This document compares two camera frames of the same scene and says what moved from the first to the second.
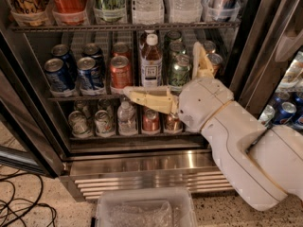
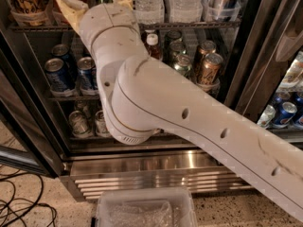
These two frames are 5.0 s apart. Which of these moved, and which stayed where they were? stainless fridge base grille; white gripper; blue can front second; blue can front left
Moved: white gripper
Stayed: blue can front left; stainless fridge base grille; blue can front second
